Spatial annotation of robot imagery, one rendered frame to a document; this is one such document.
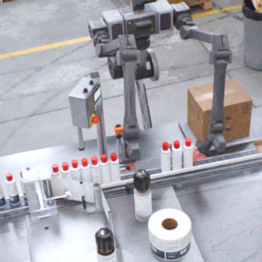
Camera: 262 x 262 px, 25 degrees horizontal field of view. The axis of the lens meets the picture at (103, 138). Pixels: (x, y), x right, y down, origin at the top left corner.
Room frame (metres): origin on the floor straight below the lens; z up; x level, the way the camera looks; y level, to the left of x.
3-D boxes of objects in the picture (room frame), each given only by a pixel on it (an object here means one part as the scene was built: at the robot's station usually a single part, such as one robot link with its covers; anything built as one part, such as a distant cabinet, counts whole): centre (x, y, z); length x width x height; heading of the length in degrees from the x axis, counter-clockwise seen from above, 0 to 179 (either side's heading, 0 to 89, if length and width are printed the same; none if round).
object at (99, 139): (2.48, 0.01, 1.16); 0.04 x 0.04 x 0.67; 8
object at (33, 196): (2.19, 0.36, 1.01); 0.14 x 0.13 x 0.26; 98
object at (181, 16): (3.01, -0.54, 1.45); 0.09 x 0.08 x 0.12; 102
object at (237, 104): (2.73, -0.69, 0.99); 0.30 x 0.24 x 0.27; 101
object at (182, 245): (1.87, -0.27, 0.95); 0.20 x 0.20 x 0.14
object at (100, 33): (2.91, -0.05, 1.45); 0.09 x 0.08 x 0.12; 102
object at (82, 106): (2.41, 0.07, 1.38); 0.17 x 0.10 x 0.19; 153
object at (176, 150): (2.38, -0.38, 0.98); 0.05 x 0.05 x 0.20
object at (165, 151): (2.38, -0.32, 0.98); 0.05 x 0.05 x 0.20
